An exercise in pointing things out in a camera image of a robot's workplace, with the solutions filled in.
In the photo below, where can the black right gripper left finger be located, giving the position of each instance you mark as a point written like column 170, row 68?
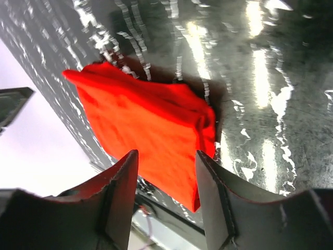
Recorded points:
column 96, row 214

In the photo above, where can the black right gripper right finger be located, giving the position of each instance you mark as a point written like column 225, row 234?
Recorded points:
column 240, row 215

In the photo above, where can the red t shirt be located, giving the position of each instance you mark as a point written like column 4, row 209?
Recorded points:
column 165, row 123

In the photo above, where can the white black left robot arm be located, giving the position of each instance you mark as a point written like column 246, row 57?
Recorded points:
column 12, row 102

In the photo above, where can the black marbled table mat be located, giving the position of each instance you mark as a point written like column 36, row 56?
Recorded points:
column 272, row 61

